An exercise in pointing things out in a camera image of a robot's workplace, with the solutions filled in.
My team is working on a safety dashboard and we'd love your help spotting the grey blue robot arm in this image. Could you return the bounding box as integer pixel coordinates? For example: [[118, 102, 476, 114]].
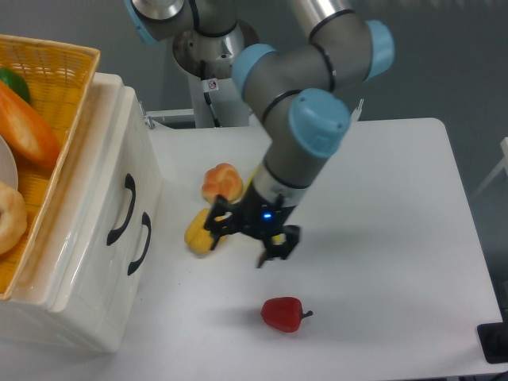
[[125, 1, 395, 262]]

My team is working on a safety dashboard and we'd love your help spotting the white top drawer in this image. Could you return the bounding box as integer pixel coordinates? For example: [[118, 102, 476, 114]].
[[50, 87, 162, 324]]

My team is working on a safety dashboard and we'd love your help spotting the red bell pepper toy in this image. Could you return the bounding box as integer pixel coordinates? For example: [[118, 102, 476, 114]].
[[260, 296, 314, 333]]

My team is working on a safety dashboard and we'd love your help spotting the orange baguette toy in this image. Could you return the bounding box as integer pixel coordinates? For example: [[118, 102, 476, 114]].
[[1, 82, 61, 168]]

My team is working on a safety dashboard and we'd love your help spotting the white drawer cabinet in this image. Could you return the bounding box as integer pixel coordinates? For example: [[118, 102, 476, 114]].
[[1, 73, 162, 352]]

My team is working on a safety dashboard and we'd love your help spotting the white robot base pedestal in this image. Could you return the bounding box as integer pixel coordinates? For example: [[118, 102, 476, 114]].
[[144, 12, 259, 128]]

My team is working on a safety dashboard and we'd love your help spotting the black lower drawer handle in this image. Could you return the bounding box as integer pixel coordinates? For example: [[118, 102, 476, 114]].
[[127, 212, 152, 276]]

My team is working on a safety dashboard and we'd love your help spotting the beige bagel toy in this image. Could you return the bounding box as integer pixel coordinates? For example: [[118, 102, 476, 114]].
[[1, 182, 28, 255]]

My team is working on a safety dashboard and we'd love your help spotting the yellow banana toy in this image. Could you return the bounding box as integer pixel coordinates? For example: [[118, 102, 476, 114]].
[[243, 166, 286, 245]]

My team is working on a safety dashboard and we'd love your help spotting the white frame at right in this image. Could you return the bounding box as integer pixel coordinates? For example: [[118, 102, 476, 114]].
[[471, 137, 508, 199]]

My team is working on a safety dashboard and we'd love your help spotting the green pepper toy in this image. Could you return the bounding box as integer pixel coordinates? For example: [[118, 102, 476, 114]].
[[0, 67, 31, 104]]

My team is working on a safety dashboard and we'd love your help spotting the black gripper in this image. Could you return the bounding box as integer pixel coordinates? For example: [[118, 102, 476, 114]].
[[204, 184, 301, 268]]

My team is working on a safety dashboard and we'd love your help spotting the black device at edge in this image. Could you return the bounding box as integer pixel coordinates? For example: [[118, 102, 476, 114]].
[[477, 322, 507, 364]]

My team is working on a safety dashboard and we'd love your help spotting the yellow woven basket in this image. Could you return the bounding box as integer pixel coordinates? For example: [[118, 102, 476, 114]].
[[1, 35, 100, 300]]

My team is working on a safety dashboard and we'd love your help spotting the white plate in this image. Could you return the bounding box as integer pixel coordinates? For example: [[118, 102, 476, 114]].
[[0, 137, 19, 190]]

